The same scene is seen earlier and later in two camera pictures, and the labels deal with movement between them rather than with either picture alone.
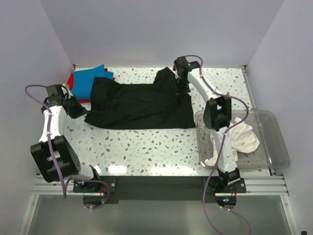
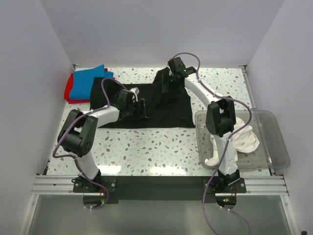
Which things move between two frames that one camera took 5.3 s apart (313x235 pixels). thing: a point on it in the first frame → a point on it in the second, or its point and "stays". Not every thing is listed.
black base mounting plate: x=159 y=188 stays
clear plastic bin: x=272 y=152 stays
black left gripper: x=80 y=110 → x=141 y=113
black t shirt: x=160 y=105 stays
